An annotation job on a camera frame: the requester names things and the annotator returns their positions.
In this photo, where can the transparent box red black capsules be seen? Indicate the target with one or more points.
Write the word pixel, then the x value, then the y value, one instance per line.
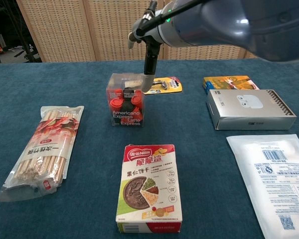
pixel 125 112

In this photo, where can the wicker folding screen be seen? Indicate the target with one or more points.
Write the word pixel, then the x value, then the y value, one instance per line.
pixel 64 30

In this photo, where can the red white wafer box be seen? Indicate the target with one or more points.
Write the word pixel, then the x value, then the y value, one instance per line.
pixel 149 186

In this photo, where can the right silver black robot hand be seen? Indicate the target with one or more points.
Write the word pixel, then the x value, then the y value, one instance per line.
pixel 150 62

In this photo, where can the bamboo chopsticks plastic pack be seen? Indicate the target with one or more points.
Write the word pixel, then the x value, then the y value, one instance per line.
pixel 44 149

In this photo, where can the black tripod stand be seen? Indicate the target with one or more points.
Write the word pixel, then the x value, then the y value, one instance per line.
pixel 27 53

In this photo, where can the orange small package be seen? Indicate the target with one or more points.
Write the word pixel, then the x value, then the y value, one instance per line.
pixel 229 83

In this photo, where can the blue felt table cloth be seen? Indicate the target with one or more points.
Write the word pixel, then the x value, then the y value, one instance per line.
pixel 89 137

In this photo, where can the razor yellow blister pack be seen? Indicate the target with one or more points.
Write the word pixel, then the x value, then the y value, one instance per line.
pixel 172 84

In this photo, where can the white earbuds box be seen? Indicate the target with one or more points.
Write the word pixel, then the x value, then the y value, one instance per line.
pixel 249 109

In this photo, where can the white pouch with barcode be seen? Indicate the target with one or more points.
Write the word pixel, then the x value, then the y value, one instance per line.
pixel 271 179

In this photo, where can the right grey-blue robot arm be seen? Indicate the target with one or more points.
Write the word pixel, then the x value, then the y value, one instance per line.
pixel 226 22

